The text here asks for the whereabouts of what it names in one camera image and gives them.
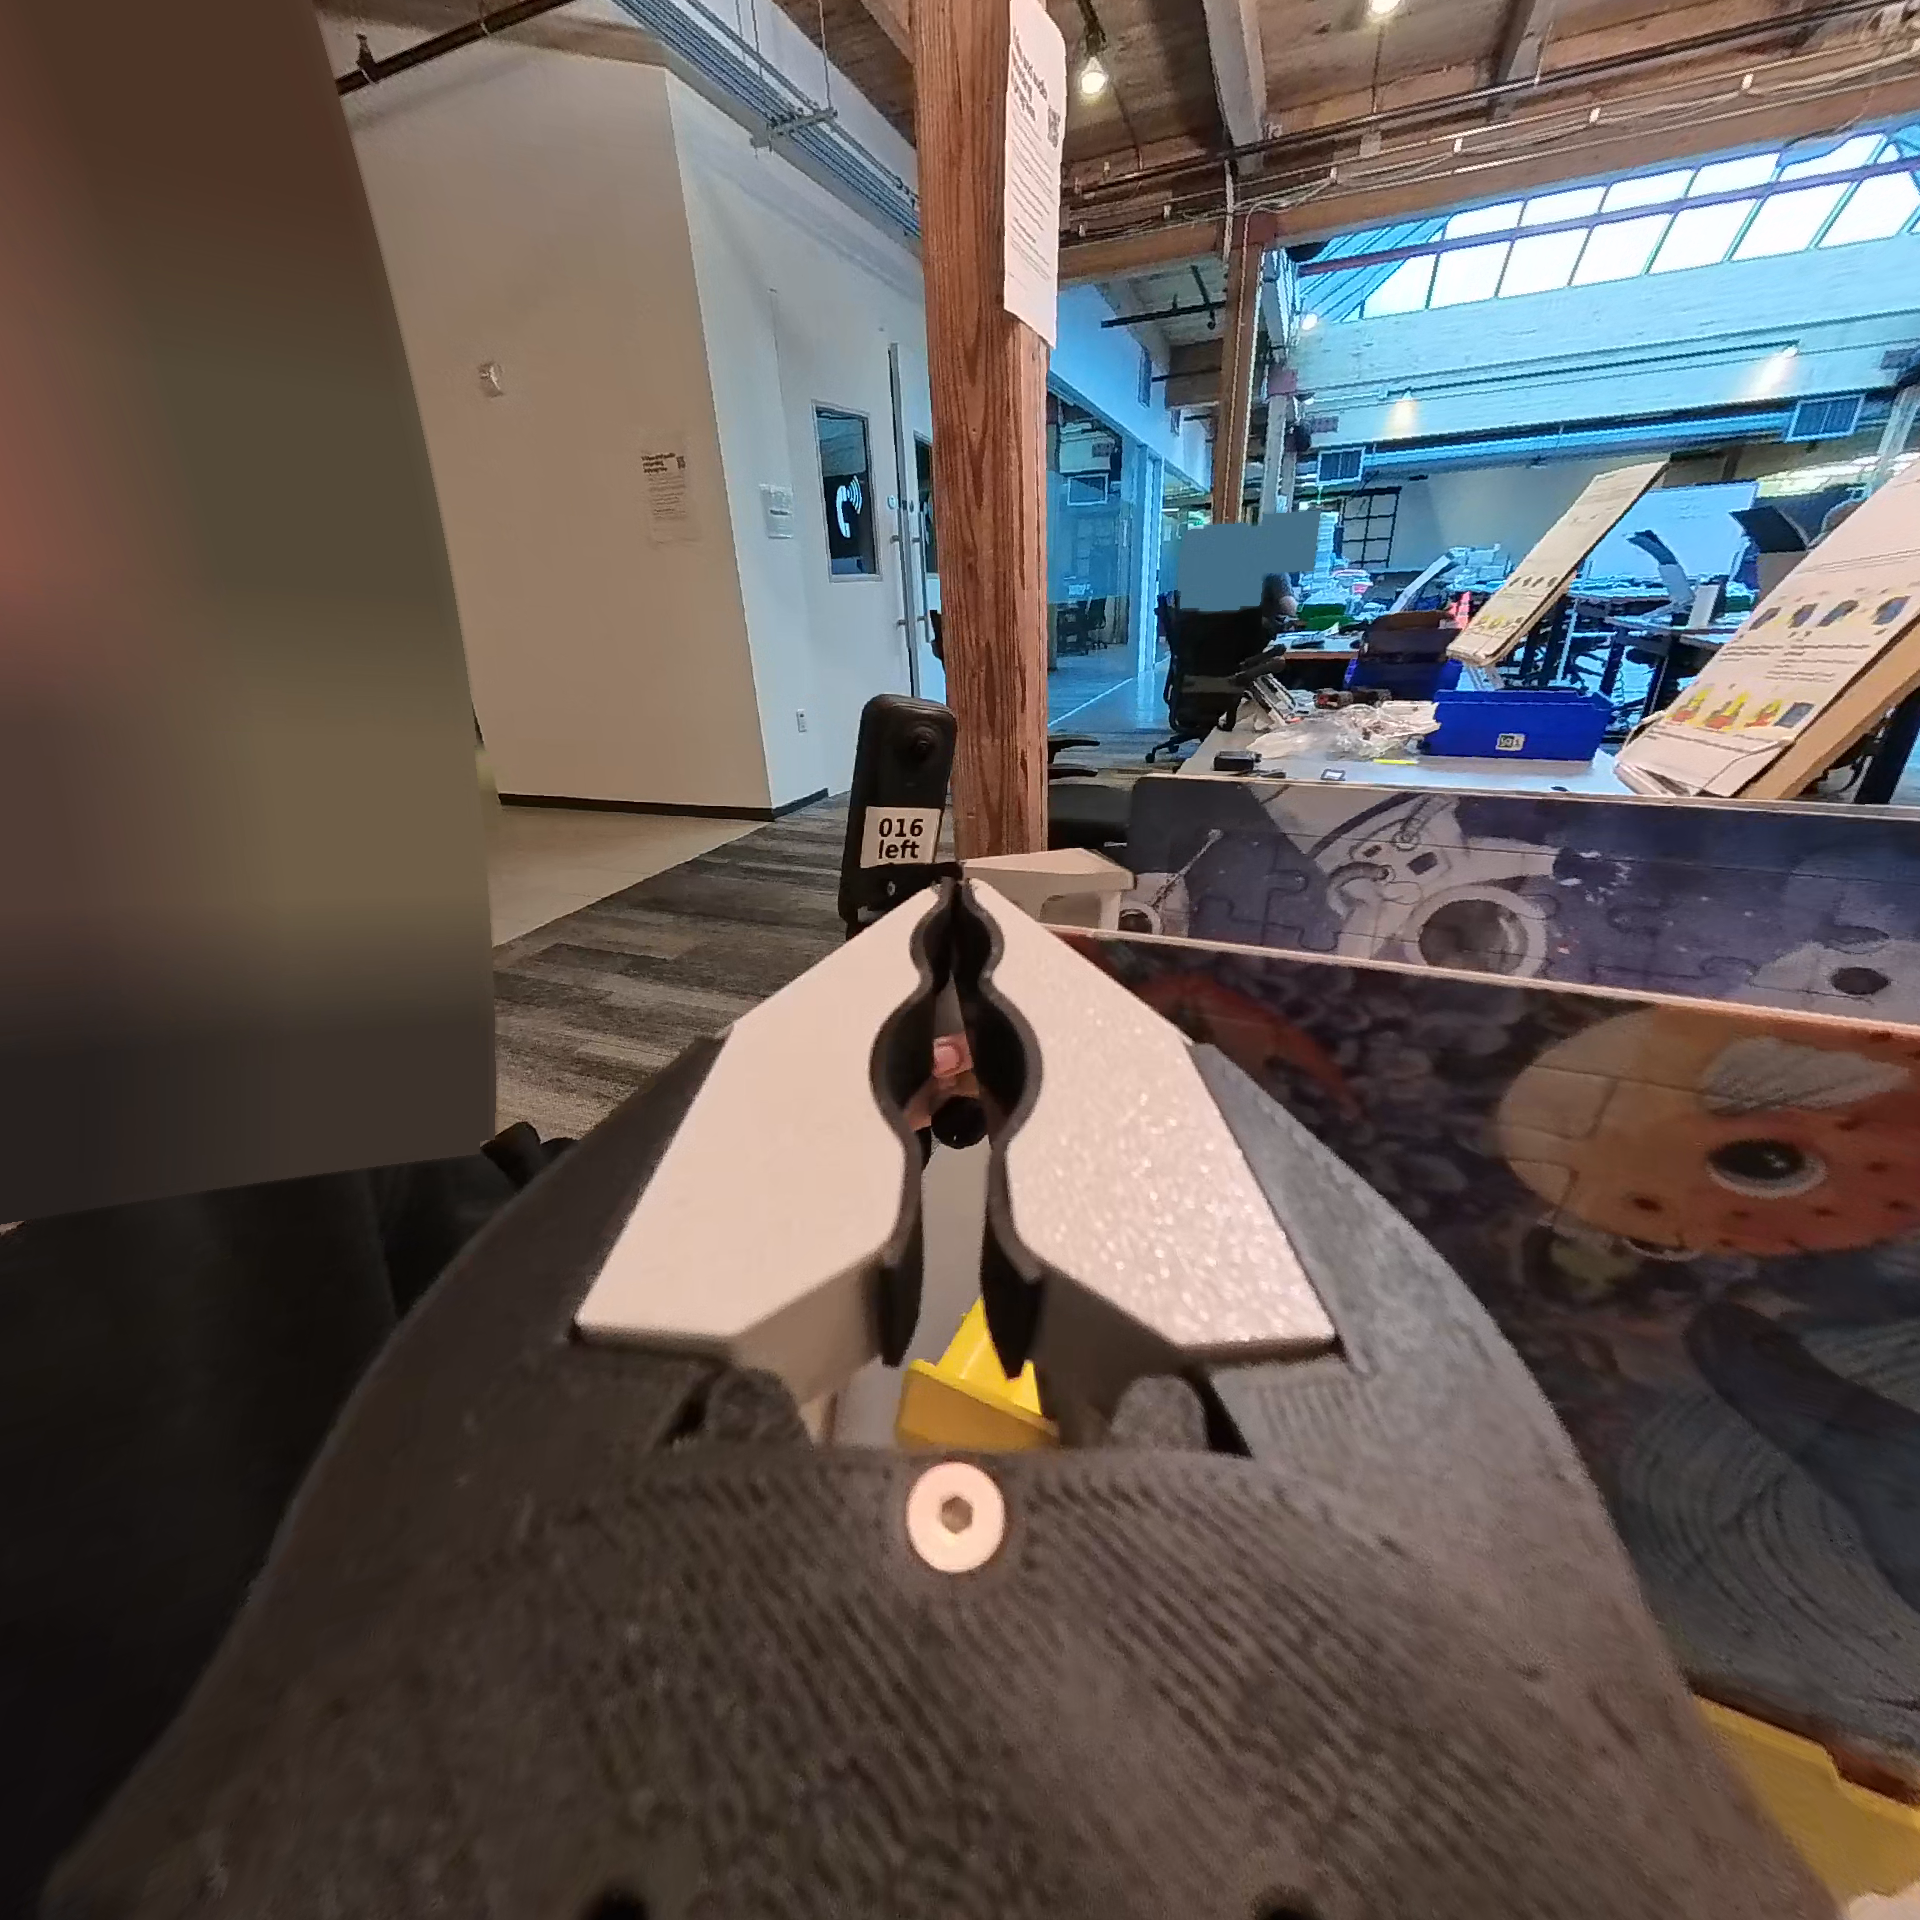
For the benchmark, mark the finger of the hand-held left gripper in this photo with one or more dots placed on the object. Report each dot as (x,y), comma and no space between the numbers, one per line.
(1050,877)

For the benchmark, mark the space jigsaw puzzle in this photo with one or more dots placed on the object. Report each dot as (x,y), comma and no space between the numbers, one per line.
(1500,884)

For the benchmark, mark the white paper notice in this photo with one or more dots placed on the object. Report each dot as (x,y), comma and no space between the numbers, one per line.
(1036,148)

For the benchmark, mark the white wall poster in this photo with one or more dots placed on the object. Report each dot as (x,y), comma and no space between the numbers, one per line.
(670,492)

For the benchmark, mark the blue plastic bin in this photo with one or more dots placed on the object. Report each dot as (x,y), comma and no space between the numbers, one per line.
(1516,722)

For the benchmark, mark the black office chair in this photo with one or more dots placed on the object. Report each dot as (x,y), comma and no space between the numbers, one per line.
(1201,660)

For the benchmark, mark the wooden pillar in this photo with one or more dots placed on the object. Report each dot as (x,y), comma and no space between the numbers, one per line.
(974,523)

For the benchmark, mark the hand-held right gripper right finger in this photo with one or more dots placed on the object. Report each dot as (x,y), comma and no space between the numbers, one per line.
(1170,1201)

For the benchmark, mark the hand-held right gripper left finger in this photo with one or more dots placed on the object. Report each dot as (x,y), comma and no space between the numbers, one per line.
(751,1201)

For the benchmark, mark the dark glass wall window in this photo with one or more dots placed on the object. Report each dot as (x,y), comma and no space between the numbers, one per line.
(845,488)

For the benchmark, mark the wooden board stand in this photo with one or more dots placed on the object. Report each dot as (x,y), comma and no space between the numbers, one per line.
(1546,578)
(1769,675)

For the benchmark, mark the neighbouring grey table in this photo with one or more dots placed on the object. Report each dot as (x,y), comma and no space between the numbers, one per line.
(1424,772)

